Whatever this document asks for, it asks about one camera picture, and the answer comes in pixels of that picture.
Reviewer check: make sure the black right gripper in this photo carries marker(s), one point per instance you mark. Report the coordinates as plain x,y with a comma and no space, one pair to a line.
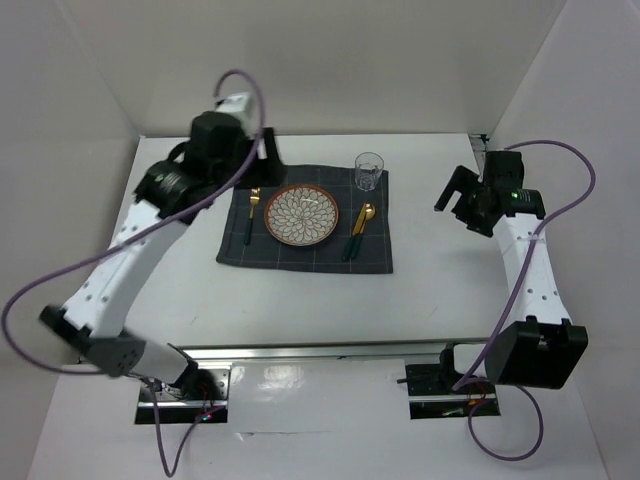
460,181

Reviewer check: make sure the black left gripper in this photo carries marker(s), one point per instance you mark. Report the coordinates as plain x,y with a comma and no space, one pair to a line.
272,168

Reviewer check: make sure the gold fork green handle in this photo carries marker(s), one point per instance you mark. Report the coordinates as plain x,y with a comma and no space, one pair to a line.
254,199

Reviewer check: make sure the floral patterned ceramic plate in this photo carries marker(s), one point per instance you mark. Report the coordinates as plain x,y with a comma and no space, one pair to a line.
301,215

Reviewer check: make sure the dark grey checked cloth napkin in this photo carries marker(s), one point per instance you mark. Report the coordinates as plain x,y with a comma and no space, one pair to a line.
266,252

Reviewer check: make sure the clear drinking glass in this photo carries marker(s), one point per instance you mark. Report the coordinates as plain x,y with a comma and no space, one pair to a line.
368,168

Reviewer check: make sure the gold knife green handle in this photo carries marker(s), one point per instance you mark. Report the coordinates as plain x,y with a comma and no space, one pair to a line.
356,229

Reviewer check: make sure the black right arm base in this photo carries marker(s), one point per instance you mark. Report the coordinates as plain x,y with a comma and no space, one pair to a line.
439,378

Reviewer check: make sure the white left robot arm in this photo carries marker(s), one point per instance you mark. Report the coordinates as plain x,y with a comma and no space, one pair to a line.
92,321

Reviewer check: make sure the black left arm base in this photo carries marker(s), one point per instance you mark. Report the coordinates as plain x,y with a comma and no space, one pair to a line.
206,387

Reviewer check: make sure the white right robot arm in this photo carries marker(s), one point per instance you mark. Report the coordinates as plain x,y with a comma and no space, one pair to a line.
534,343

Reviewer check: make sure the aluminium front table rail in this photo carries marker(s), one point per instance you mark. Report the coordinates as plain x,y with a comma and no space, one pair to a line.
403,349

